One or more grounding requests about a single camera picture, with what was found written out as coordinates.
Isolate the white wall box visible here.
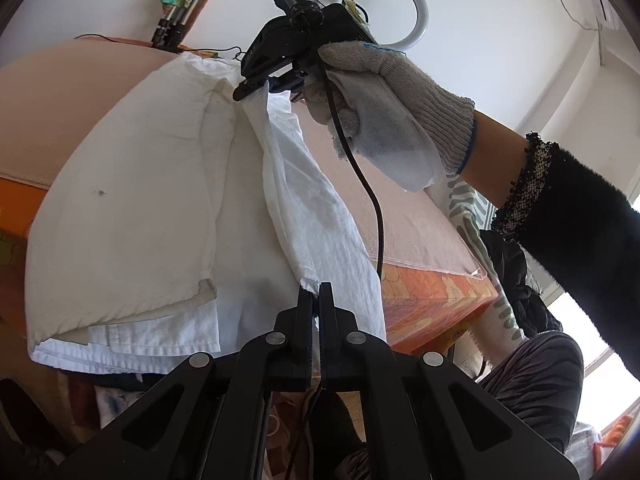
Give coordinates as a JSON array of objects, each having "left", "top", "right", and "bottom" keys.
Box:
[{"left": 590, "top": 0, "right": 622, "bottom": 28}]

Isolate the person's right forearm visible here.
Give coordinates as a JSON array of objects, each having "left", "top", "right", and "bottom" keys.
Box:
[{"left": 457, "top": 107, "right": 640, "bottom": 366}]

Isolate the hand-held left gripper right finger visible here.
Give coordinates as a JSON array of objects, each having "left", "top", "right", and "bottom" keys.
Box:
[{"left": 318, "top": 282, "right": 581, "bottom": 480}]

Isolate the person's right hand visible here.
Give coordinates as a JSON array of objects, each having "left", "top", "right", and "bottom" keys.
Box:
[{"left": 302, "top": 40, "right": 476, "bottom": 193}]

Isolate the black ring light cable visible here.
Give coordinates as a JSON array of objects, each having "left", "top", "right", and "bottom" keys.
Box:
[{"left": 74, "top": 34, "right": 246, "bottom": 63}]

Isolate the person's leg in striped pants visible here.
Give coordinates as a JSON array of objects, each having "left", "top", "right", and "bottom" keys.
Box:
[{"left": 340, "top": 330, "right": 585, "bottom": 480}]

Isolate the black garment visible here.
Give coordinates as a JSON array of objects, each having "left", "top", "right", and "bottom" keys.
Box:
[{"left": 477, "top": 230, "right": 563, "bottom": 341}]

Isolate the folded metal tripod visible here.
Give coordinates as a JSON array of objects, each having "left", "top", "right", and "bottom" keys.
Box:
[{"left": 152, "top": 0, "right": 236, "bottom": 50}]

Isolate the green striped white blanket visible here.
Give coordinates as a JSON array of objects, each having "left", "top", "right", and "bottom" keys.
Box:
[{"left": 425, "top": 170, "right": 531, "bottom": 341}]

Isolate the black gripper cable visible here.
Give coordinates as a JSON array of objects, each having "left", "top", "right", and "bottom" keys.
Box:
[{"left": 322, "top": 67, "right": 386, "bottom": 281}]

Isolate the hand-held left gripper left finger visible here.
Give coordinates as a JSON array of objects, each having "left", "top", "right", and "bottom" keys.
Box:
[{"left": 57, "top": 284, "right": 317, "bottom": 480}]

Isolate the white shirt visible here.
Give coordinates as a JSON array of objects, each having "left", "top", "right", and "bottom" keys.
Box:
[{"left": 25, "top": 52, "right": 388, "bottom": 376}]

